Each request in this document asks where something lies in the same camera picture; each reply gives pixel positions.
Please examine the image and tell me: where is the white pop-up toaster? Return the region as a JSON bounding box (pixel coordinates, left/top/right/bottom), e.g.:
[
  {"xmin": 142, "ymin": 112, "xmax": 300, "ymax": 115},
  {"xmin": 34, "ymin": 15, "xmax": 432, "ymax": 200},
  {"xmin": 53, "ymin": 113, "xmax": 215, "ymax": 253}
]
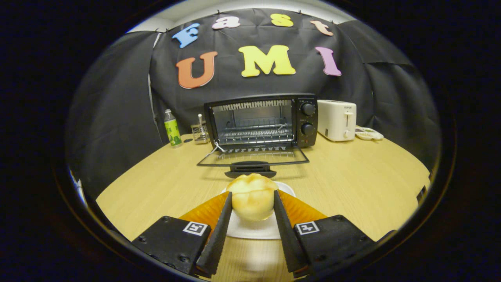
[{"xmin": 317, "ymin": 99, "xmax": 357, "ymax": 142}]

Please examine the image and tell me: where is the green label water bottle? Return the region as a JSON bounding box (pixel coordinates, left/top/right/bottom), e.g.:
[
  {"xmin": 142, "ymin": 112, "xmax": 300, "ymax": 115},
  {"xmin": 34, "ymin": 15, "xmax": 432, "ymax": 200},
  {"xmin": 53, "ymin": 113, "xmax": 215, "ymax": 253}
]
[{"xmin": 164, "ymin": 109, "xmax": 183, "ymax": 148}]

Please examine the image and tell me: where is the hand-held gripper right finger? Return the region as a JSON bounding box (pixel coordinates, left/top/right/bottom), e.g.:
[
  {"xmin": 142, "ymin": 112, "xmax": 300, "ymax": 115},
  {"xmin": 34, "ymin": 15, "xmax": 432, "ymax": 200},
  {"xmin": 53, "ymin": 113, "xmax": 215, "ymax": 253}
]
[{"xmin": 273, "ymin": 190, "xmax": 378, "ymax": 275}]

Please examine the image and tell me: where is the small metal wire holder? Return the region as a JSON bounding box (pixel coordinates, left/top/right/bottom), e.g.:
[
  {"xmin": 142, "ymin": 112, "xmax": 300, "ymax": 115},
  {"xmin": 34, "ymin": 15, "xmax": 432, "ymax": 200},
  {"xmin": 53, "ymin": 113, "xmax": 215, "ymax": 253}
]
[{"xmin": 191, "ymin": 114, "xmax": 210, "ymax": 145}]

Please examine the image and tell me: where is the white oval plate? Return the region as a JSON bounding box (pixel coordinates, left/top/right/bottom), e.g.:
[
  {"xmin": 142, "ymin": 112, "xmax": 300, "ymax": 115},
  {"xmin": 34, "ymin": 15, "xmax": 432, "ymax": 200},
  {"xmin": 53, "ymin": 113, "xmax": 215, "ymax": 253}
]
[{"xmin": 219, "ymin": 181, "xmax": 297, "ymax": 240}]

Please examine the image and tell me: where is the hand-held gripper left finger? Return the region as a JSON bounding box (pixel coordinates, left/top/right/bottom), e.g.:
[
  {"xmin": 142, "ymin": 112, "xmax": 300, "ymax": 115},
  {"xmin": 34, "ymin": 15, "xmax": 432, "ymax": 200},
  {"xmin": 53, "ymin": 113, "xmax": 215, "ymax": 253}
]
[{"xmin": 131, "ymin": 191, "xmax": 233, "ymax": 277}]

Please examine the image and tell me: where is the white divided condiment dish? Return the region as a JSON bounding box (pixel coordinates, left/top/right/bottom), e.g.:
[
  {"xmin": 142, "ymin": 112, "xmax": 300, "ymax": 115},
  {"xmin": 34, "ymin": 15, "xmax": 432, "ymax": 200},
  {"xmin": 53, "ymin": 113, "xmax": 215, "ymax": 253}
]
[{"xmin": 355, "ymin": 127, "xmax": 384, "ymax": 141}]

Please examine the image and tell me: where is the golden bread roll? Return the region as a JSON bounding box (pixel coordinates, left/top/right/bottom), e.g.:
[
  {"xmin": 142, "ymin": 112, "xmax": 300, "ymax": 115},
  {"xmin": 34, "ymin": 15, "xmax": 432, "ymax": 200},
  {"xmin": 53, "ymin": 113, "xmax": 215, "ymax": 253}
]
[{"xmin": 226, "ymin": 173, "xmax": 279, "ymax": 222}]

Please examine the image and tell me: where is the black toaster oven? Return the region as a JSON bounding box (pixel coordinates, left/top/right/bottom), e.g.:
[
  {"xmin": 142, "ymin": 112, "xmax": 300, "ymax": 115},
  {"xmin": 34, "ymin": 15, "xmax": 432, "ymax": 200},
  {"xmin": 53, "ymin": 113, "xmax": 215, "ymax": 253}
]
[{"xmin": 197, "ymin": 93, "xmax": 318, "ymax": 179}]

